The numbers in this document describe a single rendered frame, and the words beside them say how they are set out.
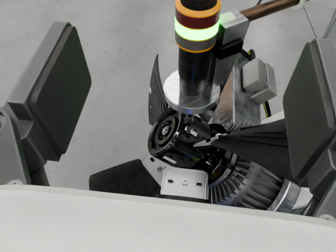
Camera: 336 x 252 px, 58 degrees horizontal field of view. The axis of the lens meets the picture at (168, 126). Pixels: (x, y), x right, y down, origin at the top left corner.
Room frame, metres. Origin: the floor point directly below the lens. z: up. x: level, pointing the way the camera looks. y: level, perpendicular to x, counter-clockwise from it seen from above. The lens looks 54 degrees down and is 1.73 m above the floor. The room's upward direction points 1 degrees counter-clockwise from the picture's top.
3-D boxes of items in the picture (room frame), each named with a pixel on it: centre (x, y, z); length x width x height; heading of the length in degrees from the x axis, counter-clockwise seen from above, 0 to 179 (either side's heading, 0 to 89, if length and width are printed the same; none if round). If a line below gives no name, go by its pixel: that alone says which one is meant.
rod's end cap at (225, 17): (0.28, -0.06, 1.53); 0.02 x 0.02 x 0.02; 27
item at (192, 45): (0.26, -0.03, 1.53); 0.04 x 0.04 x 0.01
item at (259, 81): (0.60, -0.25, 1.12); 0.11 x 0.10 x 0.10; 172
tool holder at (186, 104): (0.27, -0.04, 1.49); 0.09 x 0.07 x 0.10; 117
